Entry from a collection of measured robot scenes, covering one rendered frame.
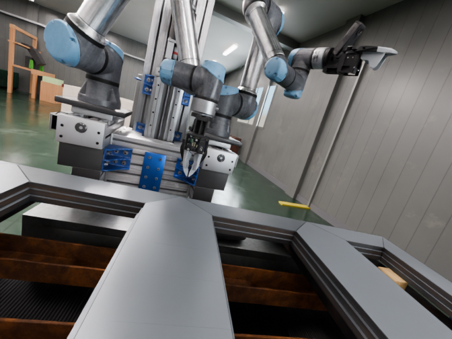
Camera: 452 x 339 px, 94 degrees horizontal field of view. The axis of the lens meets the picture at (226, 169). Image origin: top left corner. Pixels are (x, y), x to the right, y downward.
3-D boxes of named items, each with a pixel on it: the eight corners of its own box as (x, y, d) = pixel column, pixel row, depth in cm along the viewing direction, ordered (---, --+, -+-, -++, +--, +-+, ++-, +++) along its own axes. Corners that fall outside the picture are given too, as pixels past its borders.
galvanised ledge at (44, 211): (366, 274, 91) (368, 268, 91) (21, 222, 64) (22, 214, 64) (336, 246, 110) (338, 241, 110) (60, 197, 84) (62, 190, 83)
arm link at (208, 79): (204, 64, 67) (229, 70, 66) (196, 98, 70) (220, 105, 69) (196, 55, 59) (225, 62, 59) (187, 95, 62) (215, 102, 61)
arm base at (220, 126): (196, 128, 107) (201, 108, 104) (224, 135, 112) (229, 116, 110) (202, 132, 93) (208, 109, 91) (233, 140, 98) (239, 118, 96)
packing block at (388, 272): (403, 293, 62) (409, 282, 61) (389, 292, 61) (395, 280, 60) (385, 278, 68) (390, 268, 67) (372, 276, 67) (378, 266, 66)
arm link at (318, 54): (323, 50, 83) (314, 44, 78) (335, 50, 80) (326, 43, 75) (317, 70, 86) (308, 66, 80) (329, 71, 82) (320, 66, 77)
